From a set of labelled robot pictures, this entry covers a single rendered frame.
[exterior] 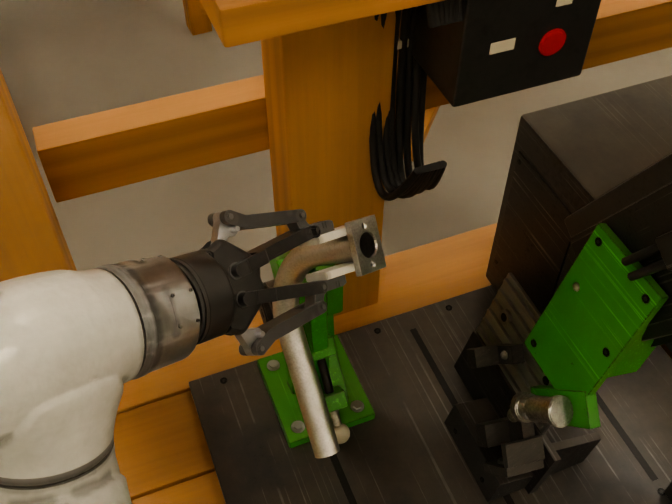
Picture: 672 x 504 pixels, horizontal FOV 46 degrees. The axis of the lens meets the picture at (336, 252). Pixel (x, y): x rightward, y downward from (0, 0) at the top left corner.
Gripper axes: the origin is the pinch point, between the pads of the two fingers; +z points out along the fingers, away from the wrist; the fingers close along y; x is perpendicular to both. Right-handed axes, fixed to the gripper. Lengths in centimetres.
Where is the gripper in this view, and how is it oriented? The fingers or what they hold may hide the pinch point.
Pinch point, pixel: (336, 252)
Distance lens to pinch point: 79.0
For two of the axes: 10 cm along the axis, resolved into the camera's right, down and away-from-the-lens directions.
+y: -2.2, -9.7, -0.9
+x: -7.2, 1.0, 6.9
